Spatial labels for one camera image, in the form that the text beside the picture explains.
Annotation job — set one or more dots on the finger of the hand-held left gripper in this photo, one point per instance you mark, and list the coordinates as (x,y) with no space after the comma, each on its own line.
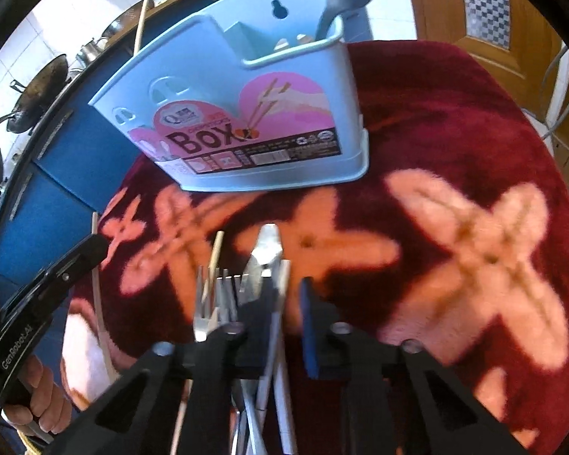
(80,258)

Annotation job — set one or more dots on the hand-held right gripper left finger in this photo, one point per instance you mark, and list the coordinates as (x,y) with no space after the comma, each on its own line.
(253,336)

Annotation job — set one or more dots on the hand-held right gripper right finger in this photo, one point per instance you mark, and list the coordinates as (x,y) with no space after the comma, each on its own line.
(310,331)

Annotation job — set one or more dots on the silver fork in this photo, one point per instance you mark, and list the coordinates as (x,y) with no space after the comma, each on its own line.
(204,322)

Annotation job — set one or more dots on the silver table knife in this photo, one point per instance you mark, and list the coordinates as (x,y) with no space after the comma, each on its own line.
(265,246)

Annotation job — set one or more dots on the light blue utensil holder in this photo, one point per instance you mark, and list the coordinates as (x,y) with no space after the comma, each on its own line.
(218,80)

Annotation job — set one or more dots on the person's left hand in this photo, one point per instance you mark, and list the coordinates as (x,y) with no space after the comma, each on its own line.
(47,398)

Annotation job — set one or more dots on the large dark wok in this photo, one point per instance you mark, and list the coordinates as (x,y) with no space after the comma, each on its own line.
(40,85)

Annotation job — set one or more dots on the metal kettle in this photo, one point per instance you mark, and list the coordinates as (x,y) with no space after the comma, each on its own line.
(92,52)

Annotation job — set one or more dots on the steel mixing bowl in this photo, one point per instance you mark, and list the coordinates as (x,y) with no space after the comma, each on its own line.
(121,21)

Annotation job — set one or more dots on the red printed blanket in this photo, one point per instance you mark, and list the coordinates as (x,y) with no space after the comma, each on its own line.
(455,128)

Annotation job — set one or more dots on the wooden door with glass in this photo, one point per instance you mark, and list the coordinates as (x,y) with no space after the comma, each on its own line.
(526,57)

